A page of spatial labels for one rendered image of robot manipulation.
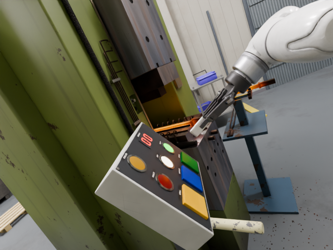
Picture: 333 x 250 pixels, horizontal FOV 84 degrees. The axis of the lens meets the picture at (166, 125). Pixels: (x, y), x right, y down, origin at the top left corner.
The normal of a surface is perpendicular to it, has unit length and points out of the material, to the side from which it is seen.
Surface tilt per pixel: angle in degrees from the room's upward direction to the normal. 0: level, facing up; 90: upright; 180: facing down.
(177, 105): 90
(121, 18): 90
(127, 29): 90
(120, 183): 90
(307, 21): 52
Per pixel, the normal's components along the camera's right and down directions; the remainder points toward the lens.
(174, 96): -0.44, 0.44
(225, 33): -0.04, 0.30
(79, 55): 0.81, -0.20
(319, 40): -0.70, 0.59
